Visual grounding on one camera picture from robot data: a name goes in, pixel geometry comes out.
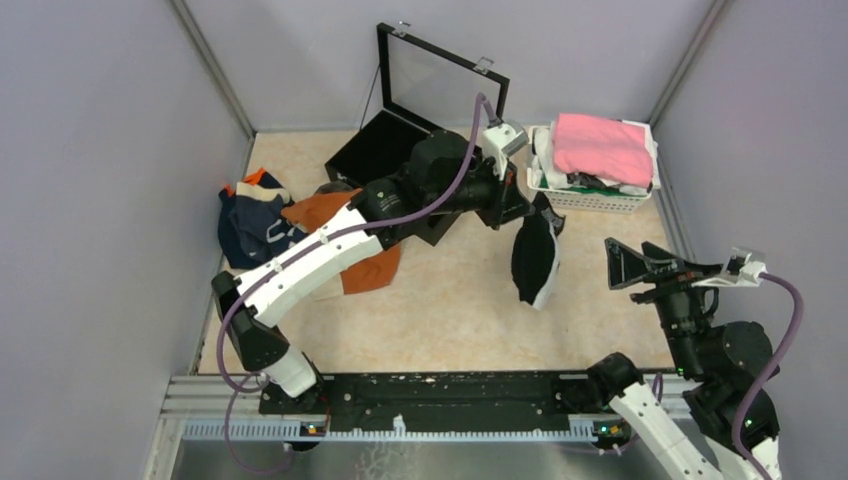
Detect pink folded cloth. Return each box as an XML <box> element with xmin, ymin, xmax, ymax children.
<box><xmin>552</xmin><ymin>113</ymin><xmax>654</xmax><ymax>189</ymax></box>

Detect white plastic basket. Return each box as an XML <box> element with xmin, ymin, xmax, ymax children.
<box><xmin>526</xmin><ymin>120</ymin><xmax>662</xmax><ymax>214</ymax></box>

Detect dark blue underwear cream waistband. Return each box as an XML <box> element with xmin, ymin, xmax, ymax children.
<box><xmin>229</xmin><ymin>182</ymin><xmax>307</xmax><ymax>269</ymax></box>

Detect navy underwear orange waistband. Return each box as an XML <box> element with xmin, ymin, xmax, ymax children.
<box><xmin>217</xmin><ymin>168</ymin><xmax>279</xmax><ymax>269</ymax></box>

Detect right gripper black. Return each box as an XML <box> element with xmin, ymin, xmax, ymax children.
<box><xmin>605</xmin><ymin>235</ymin><xmax>725</xmax><ymax>376</ymax></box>

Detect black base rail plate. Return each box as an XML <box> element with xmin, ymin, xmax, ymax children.
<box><xmin>259</xmin><ymin>370</ymin><xmax>618</xmax><ymax>433</ymax></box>

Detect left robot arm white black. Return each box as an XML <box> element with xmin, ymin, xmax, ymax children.
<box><xmin>212</xmin><ymin>121</ymin><xmax>533</xmax><ymax>414</ymax></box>

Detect white cloths in basket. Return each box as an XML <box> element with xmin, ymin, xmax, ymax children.
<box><xmin>533</xmin><ymin>114</ymin><xmax>661</xmax><ymax>197</ymax></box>

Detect orange underwear cream waistband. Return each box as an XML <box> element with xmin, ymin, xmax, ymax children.
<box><xmin>281</xmin><ymin>189</ymin><xmax>401</xmax><ymax>300</ymax></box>

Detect black underwear white trim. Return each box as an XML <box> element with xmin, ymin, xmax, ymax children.
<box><xmin>511</xmin><ymin>192</ymin><xmax>566</xmax><ymax>310</ymax></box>

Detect black display case glass lid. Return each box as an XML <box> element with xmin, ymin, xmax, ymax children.
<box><xmin>325</xmin><ymin>23</ymin><xmax>510</xmax><ymax>245</ymax></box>

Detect olive grey underwear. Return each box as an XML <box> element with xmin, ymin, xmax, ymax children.
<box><xmin>315</xmin><ymin>180</ymin><xmax>354</xmax><ymax>195</ymax></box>

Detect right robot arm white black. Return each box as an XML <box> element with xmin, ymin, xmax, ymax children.
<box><xmin>586</xmin><ymin>238</ymin><xmax>781</xmax><ymax>479</ymax></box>

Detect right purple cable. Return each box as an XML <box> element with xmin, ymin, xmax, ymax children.
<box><xmin>730</xmin><ymin>271</ymin><xmax>806</xmax><ymax>480</ymax></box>

